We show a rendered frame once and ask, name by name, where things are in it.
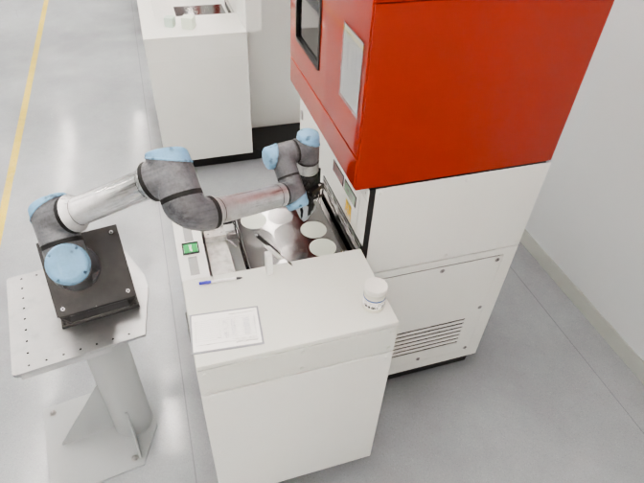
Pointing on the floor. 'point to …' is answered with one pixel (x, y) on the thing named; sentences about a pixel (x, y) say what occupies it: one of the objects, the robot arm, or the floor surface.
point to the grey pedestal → (102, 425)
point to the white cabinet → (296, 421)
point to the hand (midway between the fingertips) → (302, 218)
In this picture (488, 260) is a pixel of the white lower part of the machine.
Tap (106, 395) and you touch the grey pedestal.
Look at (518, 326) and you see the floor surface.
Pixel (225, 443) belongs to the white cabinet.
